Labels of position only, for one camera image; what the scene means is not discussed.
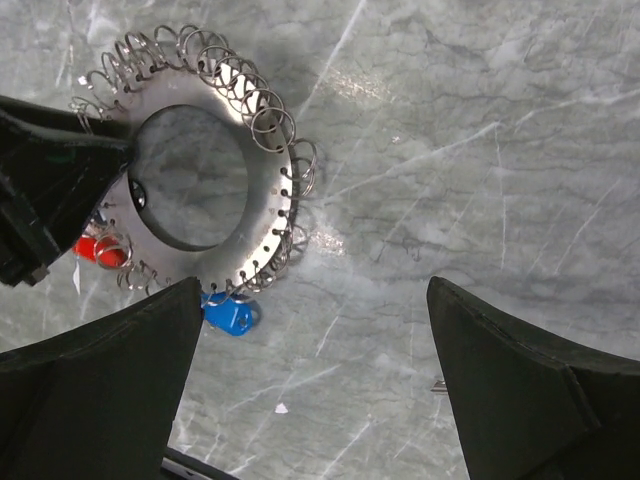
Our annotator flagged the red key tag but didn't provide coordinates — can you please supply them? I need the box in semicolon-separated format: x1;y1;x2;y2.
72;236;129;270

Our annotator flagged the blue key tag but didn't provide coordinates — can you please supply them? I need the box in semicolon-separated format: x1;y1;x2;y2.
201;293;262;337

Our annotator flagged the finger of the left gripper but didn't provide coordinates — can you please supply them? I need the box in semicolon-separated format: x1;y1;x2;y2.
1;97;135;286

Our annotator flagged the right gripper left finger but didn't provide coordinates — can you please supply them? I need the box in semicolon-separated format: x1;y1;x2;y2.
1;278;203;479

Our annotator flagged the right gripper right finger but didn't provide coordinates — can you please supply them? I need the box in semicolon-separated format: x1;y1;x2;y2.
427;277;639;479

